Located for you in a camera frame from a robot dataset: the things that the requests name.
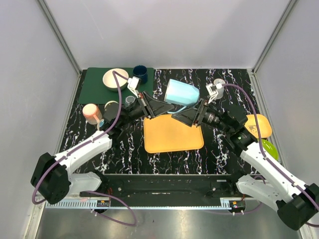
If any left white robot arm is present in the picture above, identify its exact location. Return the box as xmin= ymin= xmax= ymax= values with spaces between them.
xmin=30 ymin=92 xmax=174 ymax=205

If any white interior grey mug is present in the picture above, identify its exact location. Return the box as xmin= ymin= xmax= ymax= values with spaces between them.
xmin=125 ymin=96 xmax=136 ymax=107

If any orange interior blue mug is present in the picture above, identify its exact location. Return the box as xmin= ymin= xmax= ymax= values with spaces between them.
xmin=97 ymin=119 xmax=104 ymax=130

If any dark blue mug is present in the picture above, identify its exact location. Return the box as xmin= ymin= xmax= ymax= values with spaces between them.
xmin=133 ymin=65 xmax=148 ymax=84

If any white mug blue handle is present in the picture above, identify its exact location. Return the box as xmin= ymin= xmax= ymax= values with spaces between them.
xmin=164 ymin=79 xmax=200 ymax=114

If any light green mug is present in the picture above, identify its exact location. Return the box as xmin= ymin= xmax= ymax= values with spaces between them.
xmin=104 ymin=101 xmax=119 ymax=111

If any orange plastic tray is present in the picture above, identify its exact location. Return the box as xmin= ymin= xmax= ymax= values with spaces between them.
xmin=144 ymin=114 xmax=204 ymax=153

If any lime green plate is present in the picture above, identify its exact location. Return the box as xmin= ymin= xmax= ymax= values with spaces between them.
xmin=262 ymin=139 xmax=279 ymax=161

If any light blue footed mug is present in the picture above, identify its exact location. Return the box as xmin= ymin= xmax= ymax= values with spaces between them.
xmin=213 ymin=79 xmax=226 ymax=100

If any yellow square plate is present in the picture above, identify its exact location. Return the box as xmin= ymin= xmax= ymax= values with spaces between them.
xmin=245 ymin=114 xmax=273 ymax=138

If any purple cable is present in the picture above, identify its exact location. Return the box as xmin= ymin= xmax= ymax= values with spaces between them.
xmin=223 ymin=83 xmax=319 ymax=228
xmin=32 ymin=70 xmax=138 ymax=227

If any cream bowl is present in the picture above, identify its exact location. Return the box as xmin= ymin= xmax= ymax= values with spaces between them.
xmin=103 ymin=68 xmax=129 ymax=92

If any pink mug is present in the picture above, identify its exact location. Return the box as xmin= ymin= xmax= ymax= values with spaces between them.
xmin=82 ymin=104 xmax=102 ymax=125

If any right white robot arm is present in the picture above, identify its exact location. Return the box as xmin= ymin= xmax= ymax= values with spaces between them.
xmin=172 ymin=100 xmax=319 ymax=231

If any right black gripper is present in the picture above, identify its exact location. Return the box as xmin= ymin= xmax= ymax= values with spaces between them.
xmin=172 ymin=99 xmax=233 ymax=134

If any dark green mat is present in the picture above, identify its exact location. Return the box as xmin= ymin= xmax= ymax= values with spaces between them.
xmin=78 ymin=67 xmax=155 ymax=105

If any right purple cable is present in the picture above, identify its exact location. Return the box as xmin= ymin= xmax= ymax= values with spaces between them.
xmin=223 ymin=83 xmax=319 ymax=228

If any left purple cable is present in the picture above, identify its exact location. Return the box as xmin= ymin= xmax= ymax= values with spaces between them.
xmin=32 ymin=70 xmax=138 ymax=227

